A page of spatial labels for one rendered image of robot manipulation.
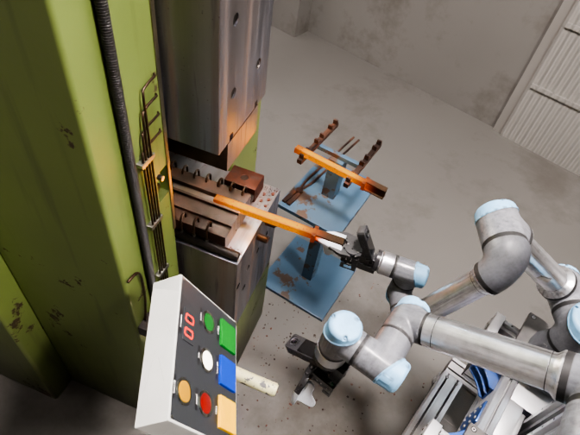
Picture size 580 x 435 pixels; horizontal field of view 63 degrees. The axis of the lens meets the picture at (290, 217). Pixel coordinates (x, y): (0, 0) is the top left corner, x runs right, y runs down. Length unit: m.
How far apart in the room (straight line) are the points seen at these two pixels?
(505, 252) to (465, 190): 2.17
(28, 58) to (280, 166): 2.44
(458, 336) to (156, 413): 0.62
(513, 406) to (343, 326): 0.89
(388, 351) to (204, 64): 0.71
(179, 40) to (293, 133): 2.48
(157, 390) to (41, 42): 0.67
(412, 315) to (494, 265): 0.32
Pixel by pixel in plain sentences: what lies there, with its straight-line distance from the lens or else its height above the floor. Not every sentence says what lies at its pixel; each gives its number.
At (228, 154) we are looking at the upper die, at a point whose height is 1.33.
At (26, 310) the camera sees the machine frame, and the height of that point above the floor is 0.64.
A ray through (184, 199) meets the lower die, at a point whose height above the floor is 0.99.
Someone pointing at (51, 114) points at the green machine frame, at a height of 1.59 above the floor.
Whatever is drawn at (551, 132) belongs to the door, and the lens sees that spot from 4.00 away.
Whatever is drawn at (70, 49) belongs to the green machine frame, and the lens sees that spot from 0.88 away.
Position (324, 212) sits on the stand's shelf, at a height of 0.67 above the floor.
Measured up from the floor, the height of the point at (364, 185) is 0.94.
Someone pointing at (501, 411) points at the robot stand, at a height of 0.73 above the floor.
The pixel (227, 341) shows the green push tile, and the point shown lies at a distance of 1.28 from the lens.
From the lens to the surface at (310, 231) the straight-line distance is 1.51.
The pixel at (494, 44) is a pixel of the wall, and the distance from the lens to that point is 3.94.
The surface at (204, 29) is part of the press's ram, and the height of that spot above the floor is 1.69.
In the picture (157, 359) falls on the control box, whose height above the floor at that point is 1.18.
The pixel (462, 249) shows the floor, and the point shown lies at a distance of 3.08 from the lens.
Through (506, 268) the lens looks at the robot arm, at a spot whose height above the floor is 1.25.
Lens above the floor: 2.17
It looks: 48 degrees down
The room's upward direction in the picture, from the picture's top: 10 degrees clockwise
